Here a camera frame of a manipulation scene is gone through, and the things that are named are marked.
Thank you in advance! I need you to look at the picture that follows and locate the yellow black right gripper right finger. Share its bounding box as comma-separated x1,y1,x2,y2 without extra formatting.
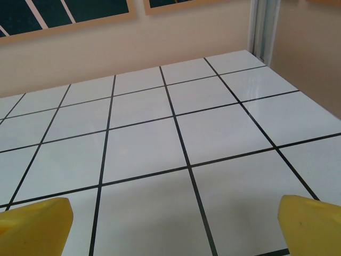
277,195,341,256

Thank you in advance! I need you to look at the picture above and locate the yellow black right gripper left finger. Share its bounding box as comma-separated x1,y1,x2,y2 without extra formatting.
0,197,74,256

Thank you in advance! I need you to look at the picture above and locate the aluminium corner post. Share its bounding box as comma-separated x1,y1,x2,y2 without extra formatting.
249,0,279,65

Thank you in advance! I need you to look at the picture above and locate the pink flower wall panel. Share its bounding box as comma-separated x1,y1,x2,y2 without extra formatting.
0,0,138,45

